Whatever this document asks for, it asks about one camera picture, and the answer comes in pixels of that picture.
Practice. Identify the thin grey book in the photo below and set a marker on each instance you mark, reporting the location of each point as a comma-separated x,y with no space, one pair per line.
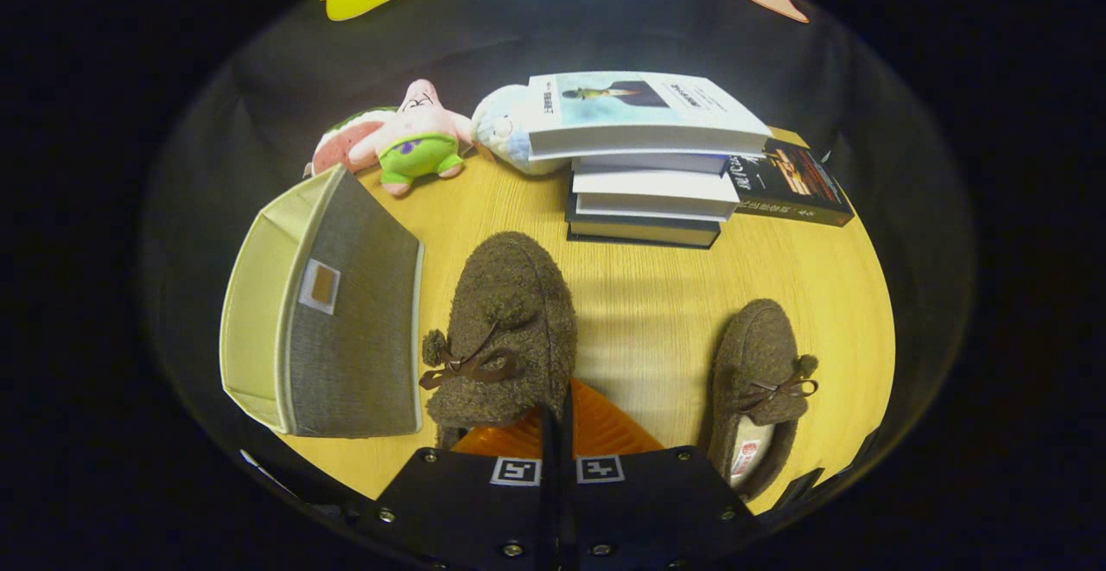
648,163

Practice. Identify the watermelon slice plush toy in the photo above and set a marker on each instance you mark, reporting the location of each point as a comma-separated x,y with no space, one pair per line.
341,143

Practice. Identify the brown fuzzy shoe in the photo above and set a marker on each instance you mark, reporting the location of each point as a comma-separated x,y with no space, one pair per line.
510,312
756,355

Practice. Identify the thick white book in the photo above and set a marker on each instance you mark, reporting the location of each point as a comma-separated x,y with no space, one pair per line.
657,191

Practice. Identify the white and blue plush toy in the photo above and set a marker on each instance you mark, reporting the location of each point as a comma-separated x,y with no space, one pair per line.
501,135

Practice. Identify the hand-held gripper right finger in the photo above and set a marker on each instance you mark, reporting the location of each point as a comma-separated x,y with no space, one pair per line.
648,510

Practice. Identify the black cover book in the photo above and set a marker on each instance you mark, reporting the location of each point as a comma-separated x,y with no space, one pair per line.
791,182

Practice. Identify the white picture cover book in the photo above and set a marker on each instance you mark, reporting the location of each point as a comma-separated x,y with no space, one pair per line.
639,113

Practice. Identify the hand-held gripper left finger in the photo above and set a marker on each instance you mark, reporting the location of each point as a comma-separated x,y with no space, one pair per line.
467,510

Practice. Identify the grey fabric storage box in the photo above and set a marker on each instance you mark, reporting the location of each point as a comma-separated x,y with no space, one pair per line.
354,329

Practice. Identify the pink starfish plush toy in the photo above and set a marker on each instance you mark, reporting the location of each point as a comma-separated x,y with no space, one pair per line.
419,135

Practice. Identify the dark cover thick book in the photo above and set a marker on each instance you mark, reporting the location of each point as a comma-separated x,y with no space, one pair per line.
644,230

